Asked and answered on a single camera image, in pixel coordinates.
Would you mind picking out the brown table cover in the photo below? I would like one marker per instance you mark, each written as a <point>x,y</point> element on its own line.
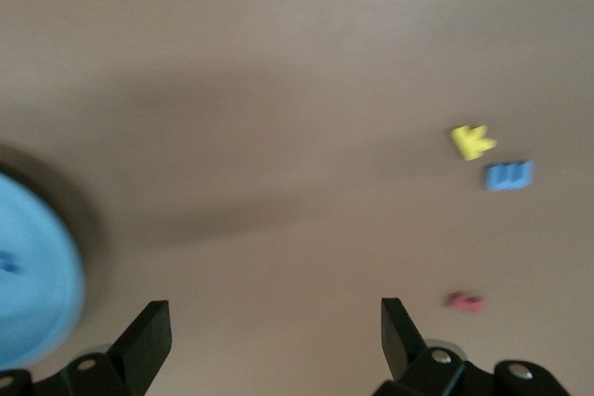
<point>278,67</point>

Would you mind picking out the blue plate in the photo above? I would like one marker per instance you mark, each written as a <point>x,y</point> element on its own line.
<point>37,275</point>

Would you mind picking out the blue foam letter m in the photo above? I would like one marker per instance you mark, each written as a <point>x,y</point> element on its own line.
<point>510,175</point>

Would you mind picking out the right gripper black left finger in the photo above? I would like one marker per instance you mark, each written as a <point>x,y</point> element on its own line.
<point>148,340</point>

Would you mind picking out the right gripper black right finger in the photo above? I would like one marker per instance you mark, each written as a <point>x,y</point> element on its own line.
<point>399,340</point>

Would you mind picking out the dark red foam letter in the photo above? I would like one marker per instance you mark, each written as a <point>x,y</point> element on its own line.
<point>464,302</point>

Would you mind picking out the yellow foam letter k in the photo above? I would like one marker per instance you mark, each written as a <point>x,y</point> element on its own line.
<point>471,143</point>

